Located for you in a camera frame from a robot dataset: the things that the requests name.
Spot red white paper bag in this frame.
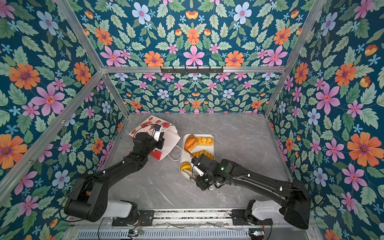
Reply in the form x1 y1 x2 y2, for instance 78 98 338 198
129 115 181 161

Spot round striped fake bun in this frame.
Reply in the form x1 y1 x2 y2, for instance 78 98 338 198
180 162 192 172

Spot yellow fake bread loaf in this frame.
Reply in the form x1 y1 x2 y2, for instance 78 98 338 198
198 137 214 147

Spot fake croissant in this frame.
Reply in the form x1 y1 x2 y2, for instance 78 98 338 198
184 135 198 152

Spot metal silicone-tipped tongs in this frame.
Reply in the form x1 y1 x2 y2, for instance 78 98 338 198
181 169 203 182

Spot orange fake bread roll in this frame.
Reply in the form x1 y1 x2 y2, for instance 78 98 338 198
191 150 214 160

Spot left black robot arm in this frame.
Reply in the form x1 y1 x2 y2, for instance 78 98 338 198
64 124 165 224

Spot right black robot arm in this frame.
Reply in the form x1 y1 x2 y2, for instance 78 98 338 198
192 154 312 230

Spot white rectangular tray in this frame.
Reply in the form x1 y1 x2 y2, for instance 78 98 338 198
179 134 215 178

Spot aluminium front mounting rail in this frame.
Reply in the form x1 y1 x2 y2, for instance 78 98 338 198
70 208 316 229

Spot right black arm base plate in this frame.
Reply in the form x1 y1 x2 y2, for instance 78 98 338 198
230 209 273 226

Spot white perforated cable duct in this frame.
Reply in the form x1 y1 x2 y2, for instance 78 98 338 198
75 229 251 240

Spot black wall hook rail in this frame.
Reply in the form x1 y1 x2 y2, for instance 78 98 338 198
160 67 224 74

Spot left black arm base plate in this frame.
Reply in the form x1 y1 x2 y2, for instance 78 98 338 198
112 210 155 227

